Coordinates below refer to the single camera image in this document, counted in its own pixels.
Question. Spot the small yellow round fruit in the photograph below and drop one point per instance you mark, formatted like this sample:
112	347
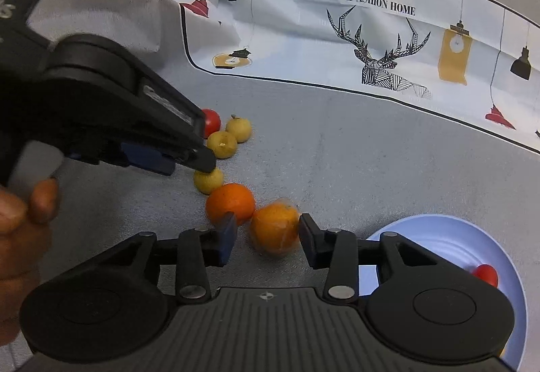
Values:
222	145
209	182
239	130

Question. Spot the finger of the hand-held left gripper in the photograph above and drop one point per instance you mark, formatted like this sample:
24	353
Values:
202	159
145	157

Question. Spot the light blue plate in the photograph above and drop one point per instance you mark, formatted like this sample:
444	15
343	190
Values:
443	241

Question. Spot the white printed cloth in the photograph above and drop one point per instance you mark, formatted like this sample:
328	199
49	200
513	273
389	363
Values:
295	43

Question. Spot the orange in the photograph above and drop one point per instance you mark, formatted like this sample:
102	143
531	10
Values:
274	230
230	201

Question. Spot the person's left hand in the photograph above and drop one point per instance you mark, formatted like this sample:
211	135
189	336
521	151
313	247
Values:
21	245

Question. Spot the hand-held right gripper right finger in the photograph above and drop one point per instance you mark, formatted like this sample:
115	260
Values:
304	245

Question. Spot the red cherry tomato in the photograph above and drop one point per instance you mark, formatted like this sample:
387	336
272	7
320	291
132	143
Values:
212	122
487	274

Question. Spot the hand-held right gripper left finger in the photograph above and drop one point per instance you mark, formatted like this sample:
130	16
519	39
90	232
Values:
228	239

